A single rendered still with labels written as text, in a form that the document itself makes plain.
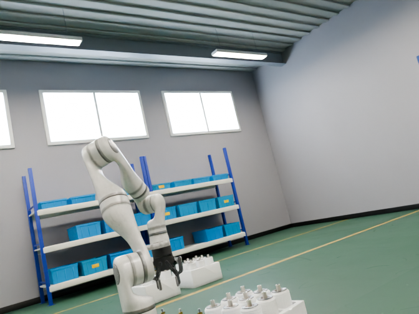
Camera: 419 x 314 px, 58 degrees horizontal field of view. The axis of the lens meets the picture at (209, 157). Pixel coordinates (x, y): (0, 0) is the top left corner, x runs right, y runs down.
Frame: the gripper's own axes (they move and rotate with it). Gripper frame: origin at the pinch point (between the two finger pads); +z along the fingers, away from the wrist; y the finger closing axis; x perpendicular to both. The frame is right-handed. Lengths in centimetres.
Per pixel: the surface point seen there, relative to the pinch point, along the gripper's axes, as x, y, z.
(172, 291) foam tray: -239, 52, 39
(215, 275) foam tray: -278, 11, 39
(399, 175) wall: -558, -324, -19
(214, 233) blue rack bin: -556, 25, 5
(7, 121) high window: -421, 298, -250
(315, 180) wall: -703, -207, -52
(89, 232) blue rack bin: -420, 198, -46
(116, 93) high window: -542, 146, -299
